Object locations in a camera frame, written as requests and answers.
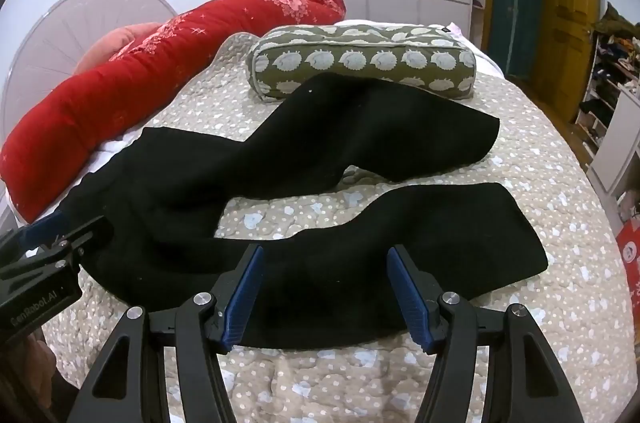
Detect white round headboard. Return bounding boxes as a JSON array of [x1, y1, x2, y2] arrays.
[[0, 0, 179, 134]]

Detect black pants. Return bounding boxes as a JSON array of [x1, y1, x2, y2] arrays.
[[62, 72, 549, 349]]

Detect white open shelf unit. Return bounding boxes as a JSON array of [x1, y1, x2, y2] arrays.
[[574, 28, 640, 224]]

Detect red floral quilt roll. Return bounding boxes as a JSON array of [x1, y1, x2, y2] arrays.
[[0, 0, 347, 224]]

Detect person's left hand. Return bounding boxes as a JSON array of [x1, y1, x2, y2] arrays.
[[17, 335, 58, 404]]

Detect pink pillow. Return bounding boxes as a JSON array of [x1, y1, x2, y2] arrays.
[[74, 23, 162, 74]]

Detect red box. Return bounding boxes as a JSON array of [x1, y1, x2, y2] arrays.
[[616, 213, 640, 300]]

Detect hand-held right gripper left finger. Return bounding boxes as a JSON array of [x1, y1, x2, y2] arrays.
[[65, 245, 266, 423]]

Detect beige quilted bedspread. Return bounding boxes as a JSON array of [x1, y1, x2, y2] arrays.
[[42, 20, 633, 423]]

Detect yellow wooden door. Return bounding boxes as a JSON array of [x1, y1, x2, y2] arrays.
[[530, 0, 602, 124]]

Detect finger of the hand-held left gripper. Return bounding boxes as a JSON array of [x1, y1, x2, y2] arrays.
[[42, 215, 115, 274], [0, 210, 68, 256]]

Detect green hedgehog print bolster pillow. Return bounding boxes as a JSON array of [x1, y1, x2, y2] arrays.
[[247, 24, 480, 104]]

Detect white bed sheet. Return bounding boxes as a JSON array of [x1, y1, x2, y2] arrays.
[[85, 130, 151, 178]]

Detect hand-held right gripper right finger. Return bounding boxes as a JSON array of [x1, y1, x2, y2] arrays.
[[385, 245, 586, 423]]

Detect dark green clothes pile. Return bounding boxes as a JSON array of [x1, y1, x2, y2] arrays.
[[597, 2, 640, 48]]

